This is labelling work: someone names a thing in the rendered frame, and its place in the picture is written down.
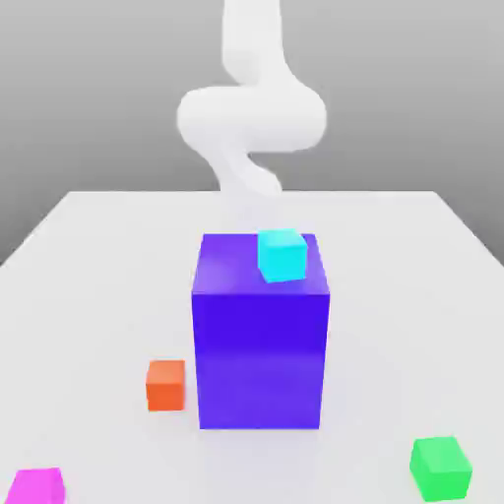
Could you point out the small cyan cube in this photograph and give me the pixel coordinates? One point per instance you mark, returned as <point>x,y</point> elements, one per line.
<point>282,258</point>

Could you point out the large purple box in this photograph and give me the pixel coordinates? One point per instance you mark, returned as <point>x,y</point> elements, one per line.
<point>260,354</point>

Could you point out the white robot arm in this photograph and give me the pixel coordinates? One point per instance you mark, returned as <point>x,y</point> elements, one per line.
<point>252,118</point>

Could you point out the small orange cube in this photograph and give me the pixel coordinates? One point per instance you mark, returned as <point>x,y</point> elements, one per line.
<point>165,388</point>

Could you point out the small green cube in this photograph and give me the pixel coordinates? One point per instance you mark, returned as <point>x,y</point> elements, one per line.
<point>441,470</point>

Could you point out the small magenta cube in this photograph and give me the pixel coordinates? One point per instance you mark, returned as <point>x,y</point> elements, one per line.
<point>35,488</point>

